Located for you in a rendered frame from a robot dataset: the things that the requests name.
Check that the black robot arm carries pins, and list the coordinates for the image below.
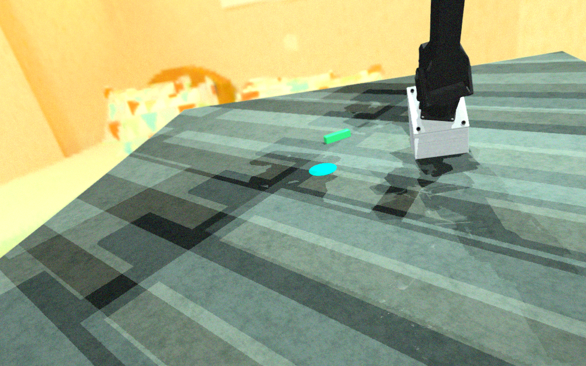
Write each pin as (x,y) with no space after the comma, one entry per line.
(444,72)

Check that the green rectangular post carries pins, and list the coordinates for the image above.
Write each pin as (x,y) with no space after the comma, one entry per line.
(336,136)

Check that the cyan circle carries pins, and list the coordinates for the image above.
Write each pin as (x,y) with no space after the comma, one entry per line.
(322,169)

